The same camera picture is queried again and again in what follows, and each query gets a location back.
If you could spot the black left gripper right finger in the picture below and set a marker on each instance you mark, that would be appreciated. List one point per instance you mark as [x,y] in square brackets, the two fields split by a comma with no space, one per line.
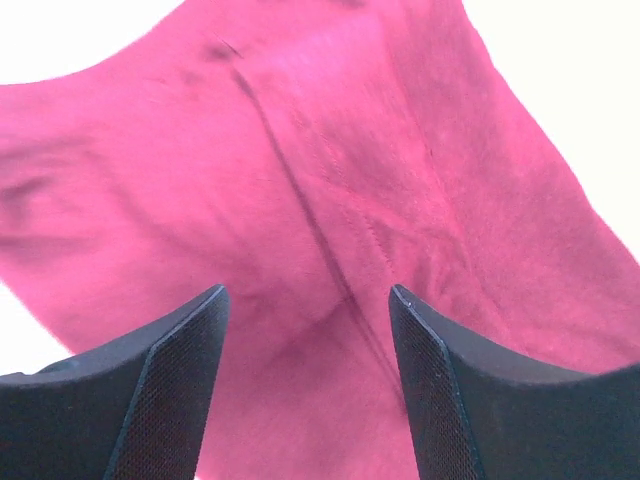
[478,410]

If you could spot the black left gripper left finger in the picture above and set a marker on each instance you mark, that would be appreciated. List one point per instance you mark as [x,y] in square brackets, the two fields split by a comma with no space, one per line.
[133,408]

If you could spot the maroon t shirt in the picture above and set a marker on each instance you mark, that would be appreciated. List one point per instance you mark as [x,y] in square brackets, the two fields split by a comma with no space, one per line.
[308,155]

